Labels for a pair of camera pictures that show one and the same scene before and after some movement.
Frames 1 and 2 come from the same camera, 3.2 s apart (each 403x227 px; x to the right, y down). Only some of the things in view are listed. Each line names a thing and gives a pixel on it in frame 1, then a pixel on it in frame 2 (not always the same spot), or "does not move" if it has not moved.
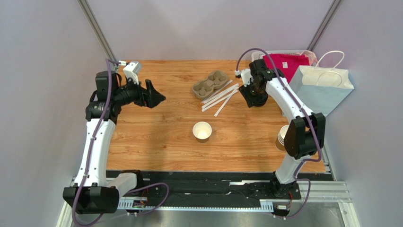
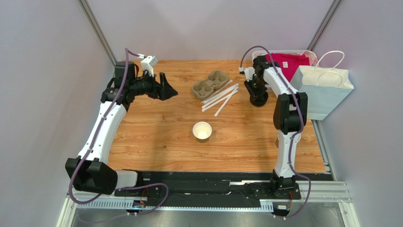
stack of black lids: [260, 100] does not move
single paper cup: [202, 131] does not move
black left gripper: [144, 100] -> [163, 91]
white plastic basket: [258, 55] does not move
